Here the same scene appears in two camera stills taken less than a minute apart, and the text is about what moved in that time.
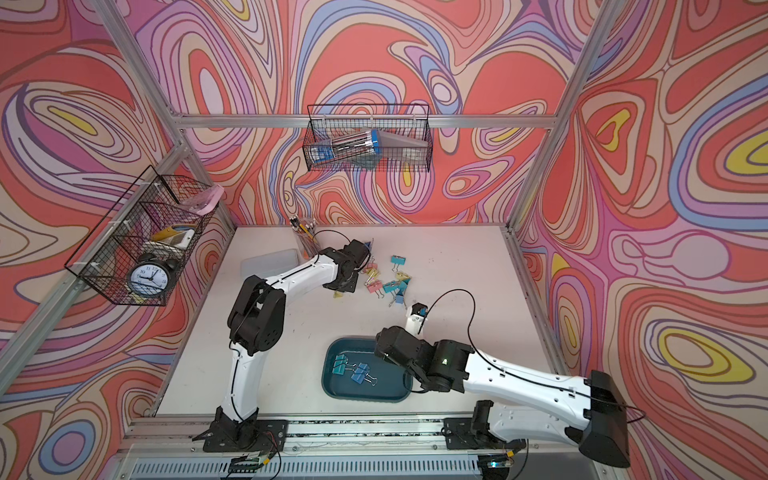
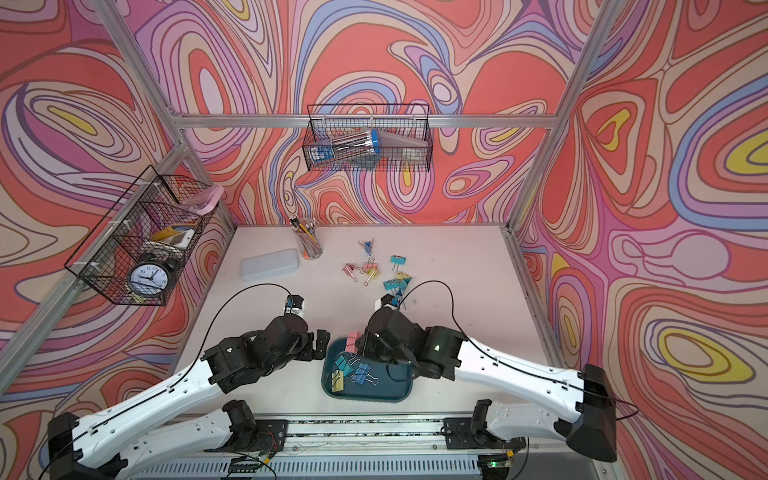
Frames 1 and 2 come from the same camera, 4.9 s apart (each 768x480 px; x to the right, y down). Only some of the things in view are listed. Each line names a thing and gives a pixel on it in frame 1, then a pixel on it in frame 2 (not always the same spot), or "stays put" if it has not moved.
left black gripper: (351, 286) to (308, 338)
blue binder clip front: (361, 374) stays put
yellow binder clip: (373, 273) stays put
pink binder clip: (375, 286) to (351, 341)
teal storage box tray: (352, 372) stays put
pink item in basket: (205, 200) stays put
